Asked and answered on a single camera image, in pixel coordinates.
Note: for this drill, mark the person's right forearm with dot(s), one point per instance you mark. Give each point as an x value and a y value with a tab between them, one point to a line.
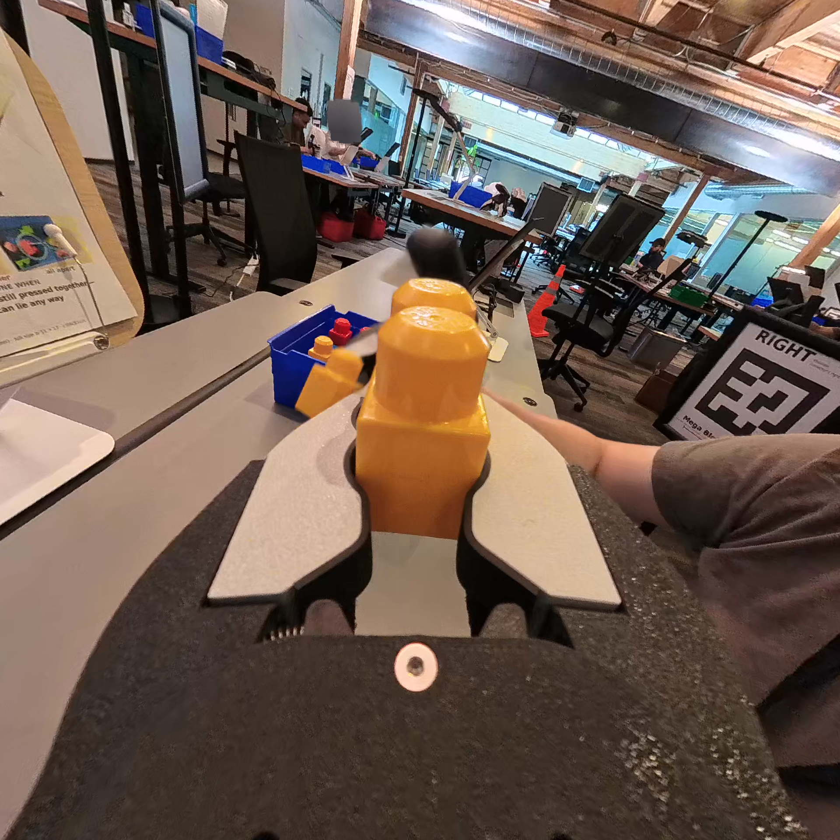
577	446

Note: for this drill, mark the blue plastic bin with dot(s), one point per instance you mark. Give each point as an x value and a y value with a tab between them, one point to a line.
289	374

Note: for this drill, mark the brown box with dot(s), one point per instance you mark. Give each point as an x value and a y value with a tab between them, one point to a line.
656	390

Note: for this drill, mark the black upright panel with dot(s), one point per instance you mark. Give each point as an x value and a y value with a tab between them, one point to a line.
275	210

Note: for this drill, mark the orange traffic cone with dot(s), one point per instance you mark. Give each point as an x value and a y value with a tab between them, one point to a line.
548	315

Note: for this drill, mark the black framed sign stand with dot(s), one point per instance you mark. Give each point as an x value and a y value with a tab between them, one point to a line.
184	105

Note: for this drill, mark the green storage crate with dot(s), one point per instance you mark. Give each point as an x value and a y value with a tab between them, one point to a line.
689	295

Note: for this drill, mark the yellow two-stud block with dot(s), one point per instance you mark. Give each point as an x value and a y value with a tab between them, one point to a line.
420	472

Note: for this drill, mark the grey trash can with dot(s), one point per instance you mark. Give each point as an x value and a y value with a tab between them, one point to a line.
656	348

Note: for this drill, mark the red crate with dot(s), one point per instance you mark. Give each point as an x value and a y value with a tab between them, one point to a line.
371	225
336	228

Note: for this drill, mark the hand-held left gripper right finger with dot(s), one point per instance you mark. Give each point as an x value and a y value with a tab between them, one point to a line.
538	525

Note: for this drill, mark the ceiling projector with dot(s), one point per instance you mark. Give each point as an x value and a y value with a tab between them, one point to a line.
564	124

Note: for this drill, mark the black office chair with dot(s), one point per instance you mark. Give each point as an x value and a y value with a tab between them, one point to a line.
223	187
577	328

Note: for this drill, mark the black tilted panel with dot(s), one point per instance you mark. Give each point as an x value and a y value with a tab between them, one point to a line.
623	229

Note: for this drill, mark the red one-stud block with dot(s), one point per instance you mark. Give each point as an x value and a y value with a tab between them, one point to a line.
341	331

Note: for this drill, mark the printed instruction sheet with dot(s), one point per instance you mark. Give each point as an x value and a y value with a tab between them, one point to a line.
39	302

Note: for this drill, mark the black-white marker sign stand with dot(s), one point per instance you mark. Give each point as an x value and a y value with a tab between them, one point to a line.
754	394

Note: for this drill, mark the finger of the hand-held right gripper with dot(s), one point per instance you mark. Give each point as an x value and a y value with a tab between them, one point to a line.
367	348

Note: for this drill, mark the distant blue bin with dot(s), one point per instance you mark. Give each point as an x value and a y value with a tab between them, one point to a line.
315	164
469	193

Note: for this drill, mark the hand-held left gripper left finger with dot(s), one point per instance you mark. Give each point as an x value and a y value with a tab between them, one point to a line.
289	518

